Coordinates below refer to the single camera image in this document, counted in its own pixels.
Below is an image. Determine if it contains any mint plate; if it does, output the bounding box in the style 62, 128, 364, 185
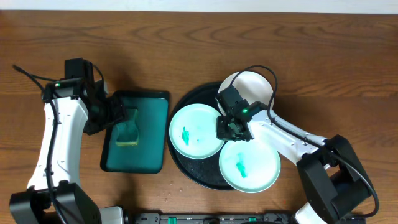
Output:
219, 140, 281, 194
169, 103, 224, 159

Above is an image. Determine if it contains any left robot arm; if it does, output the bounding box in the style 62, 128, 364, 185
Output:
9, 58, 129, 224

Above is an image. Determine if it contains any white plate with green stain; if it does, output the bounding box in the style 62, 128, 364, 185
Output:
233, 71, 273, 105

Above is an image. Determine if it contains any round black tray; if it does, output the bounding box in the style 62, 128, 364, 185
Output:
167, 82, 235, 190

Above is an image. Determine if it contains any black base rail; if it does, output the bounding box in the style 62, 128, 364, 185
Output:
132, 213, 298, 224

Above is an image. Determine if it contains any green wet sponge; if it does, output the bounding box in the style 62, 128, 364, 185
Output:
116, 107, 139, 146

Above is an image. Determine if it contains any black rectangular sponge tray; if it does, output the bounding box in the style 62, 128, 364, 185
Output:
100, 90, 169, 174

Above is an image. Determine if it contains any mint plate front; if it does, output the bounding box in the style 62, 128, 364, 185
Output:
219, 140, 281, 194

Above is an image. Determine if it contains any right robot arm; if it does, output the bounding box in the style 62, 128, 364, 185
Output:
216, 98, 379, 223

